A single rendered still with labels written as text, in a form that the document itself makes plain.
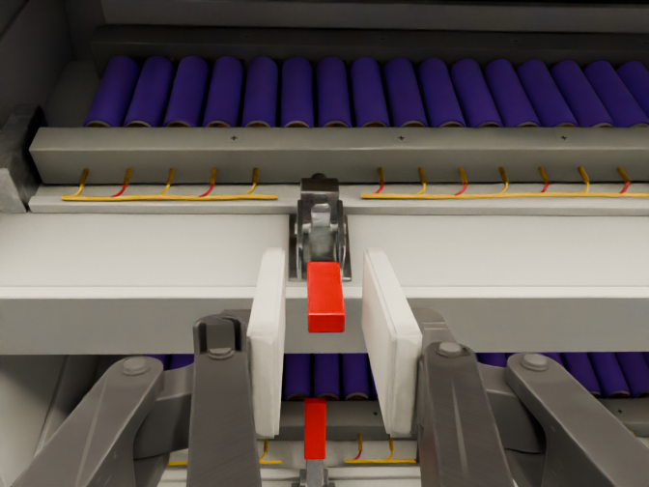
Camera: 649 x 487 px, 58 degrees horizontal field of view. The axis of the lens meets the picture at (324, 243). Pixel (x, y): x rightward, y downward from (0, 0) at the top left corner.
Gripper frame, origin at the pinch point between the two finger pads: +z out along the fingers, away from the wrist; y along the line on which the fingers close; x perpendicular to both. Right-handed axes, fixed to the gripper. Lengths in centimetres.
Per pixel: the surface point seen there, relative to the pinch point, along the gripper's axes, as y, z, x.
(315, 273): -0.3, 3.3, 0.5
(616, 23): 18.8, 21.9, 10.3
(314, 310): -0.4, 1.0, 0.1
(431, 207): 5.4, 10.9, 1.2
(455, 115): 7.3, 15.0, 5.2
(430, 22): 7.1, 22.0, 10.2
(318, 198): -0.1, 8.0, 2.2
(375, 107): 3.1, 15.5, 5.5
